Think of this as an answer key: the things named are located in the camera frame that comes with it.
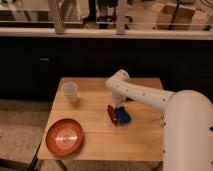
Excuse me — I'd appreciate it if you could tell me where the red pen-like object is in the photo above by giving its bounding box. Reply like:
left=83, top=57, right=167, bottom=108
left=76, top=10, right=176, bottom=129
left=107, top=105, right=118, bottom=125

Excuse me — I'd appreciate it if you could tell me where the blue eraser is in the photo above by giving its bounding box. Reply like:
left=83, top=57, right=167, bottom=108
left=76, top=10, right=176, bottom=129
left=115, top=107, right=131, bottom=124

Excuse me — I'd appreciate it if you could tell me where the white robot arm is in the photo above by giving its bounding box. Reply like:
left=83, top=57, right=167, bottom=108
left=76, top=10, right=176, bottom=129
left=106, top=70, right=213, bottom=171

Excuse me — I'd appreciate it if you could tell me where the translucent plastic cup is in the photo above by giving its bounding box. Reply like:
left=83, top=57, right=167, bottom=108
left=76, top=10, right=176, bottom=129
left=61, top=82, right=78, bottom=103

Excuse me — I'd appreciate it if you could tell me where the black office chair base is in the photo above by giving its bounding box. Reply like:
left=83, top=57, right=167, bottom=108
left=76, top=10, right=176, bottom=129
left=83, top=0, right=134, bottom=30

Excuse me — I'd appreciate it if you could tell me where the orange round bowl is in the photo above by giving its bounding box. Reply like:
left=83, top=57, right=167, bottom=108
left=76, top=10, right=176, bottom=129
left=45, top=118, right=84, bottom=157

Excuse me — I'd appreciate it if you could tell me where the cardboard box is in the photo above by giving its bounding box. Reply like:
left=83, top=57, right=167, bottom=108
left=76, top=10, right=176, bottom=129
left=156, top=3, right=210, bottom=31

